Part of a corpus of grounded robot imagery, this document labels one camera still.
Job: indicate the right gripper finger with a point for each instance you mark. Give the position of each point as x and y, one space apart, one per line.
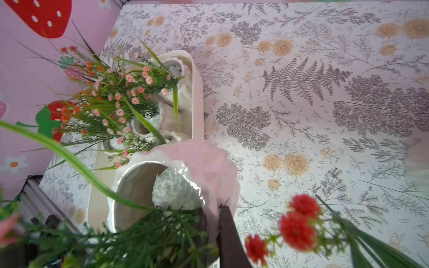
232 254

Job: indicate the aluminium front rail frame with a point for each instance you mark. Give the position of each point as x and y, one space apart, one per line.
39 211

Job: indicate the pink flower plant pot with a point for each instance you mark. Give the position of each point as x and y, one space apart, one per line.
144 83

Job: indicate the pink potted plant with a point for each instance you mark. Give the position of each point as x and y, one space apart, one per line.
123 125

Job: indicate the orange flower potted plant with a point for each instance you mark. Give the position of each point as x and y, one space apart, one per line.
81 65

